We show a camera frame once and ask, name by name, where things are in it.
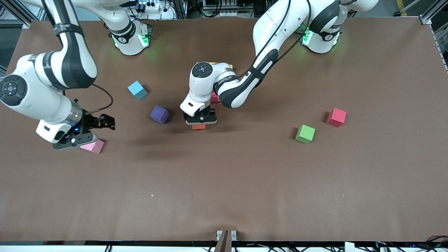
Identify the pink foam block with dent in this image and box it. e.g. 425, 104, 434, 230
80, 139, 105, 154

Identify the purple foam block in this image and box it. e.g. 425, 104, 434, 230
150, 105, 170, 124

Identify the green foam block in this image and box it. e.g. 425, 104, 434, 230
295, 124, 316, 144

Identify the light blue foam block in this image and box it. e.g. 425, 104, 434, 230
127, 80, 148, 101

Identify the white power strip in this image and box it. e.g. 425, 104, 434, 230
133, 1, 162, 14
204, 10, 245, 18

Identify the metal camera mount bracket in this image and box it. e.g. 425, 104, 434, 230
214, 230, 237, 252

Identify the aluminium frame post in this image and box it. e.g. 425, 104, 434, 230
0, 0, 42, 29
418, 0, 448, 25

